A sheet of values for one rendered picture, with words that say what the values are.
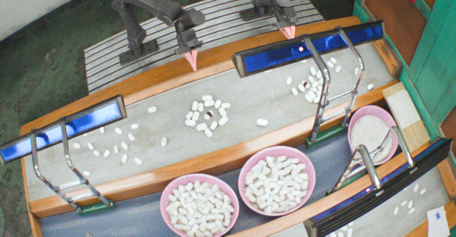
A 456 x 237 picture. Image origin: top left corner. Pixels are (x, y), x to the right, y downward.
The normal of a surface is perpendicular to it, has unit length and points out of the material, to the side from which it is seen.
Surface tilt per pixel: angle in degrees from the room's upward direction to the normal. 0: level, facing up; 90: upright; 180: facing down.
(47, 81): 0
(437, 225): 0
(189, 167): 0
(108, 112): 58
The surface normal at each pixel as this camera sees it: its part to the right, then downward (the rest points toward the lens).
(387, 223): -0.04, -0.51
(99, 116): 0.26, 0.40
